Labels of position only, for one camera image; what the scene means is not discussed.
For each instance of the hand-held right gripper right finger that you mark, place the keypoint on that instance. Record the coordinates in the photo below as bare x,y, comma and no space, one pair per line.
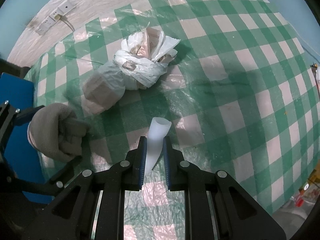
166,162

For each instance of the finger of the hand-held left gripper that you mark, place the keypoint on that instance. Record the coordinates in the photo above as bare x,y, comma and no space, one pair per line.
57,175
27,113

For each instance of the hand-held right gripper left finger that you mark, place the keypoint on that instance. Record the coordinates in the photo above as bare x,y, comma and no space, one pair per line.
143,160

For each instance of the white plastic tube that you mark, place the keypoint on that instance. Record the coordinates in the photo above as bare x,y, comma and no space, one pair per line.
156,142

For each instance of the blue cardboard box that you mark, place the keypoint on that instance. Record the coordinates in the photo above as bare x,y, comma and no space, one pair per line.
17,87

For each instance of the grey soft cloth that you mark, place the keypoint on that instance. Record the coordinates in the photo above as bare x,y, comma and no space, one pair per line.
55,130

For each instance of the green checked tablecloth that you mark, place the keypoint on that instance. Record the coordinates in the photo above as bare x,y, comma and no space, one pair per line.
237,92

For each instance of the red package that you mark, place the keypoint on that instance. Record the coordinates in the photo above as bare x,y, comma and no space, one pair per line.
300,197

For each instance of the white wall socket row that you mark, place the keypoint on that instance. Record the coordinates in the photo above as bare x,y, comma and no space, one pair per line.
56,16

